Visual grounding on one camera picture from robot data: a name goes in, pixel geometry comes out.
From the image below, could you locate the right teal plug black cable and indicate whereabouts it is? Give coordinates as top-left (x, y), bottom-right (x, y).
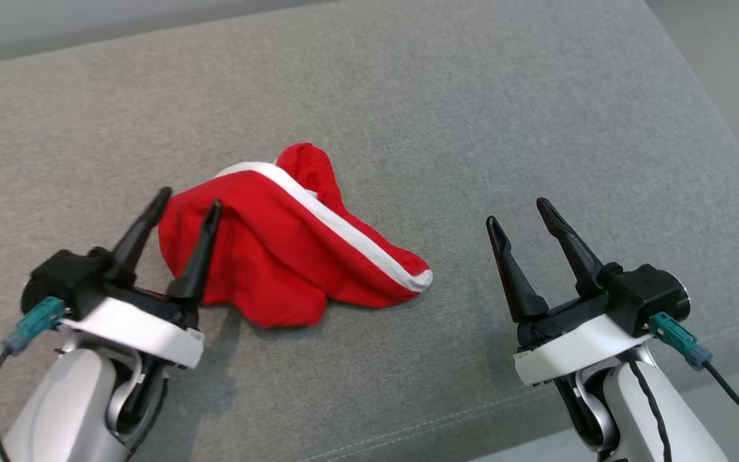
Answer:
top-left (650, 312), bottom-right (739, 435)

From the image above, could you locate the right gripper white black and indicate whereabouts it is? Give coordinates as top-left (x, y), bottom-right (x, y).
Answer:
top-left (486, 197), bottom-right (652, 387)

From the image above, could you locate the grey fabric sofa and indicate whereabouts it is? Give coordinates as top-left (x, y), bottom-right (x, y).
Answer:
top-left (0, 0), bottom-right (739, 462)

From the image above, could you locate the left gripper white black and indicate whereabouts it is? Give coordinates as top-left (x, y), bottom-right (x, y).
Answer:
top-left (55, 187), bottom-right (223, 370)

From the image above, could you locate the left teal plug black cable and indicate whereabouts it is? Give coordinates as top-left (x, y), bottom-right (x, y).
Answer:
top-left (0, 296), bottom-right (67, 462)

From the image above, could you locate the braided black cable right arm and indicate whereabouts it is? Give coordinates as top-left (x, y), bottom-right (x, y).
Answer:
top-left (628, 361), bottom-right (673, 462)

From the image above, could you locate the red garment with white stripes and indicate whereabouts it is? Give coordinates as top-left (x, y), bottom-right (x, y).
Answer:
top-left (158, 142), bottom-right (434, 329)

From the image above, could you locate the teal plug black cable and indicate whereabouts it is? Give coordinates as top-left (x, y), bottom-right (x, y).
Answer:
top-left (650, 312), bottom-right (739, 435)
top-left (0, 296), bottom-right (67, 462)

